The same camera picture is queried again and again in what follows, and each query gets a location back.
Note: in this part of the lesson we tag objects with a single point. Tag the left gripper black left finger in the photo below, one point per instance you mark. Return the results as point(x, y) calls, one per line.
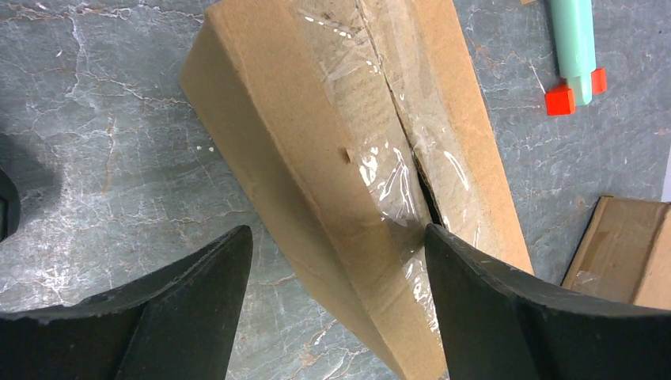
point(178, 322)

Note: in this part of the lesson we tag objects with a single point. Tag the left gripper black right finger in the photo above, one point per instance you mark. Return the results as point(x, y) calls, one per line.
point(498, 322)

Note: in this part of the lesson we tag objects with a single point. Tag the brown cardboard express box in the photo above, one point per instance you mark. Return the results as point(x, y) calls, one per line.
point(350, 126)

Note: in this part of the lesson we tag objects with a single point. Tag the flat brown cardboard box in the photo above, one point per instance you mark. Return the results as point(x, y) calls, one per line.
point(624, 255)

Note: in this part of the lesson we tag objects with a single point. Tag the black case with poker chips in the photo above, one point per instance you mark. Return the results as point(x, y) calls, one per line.
point(10, 207)

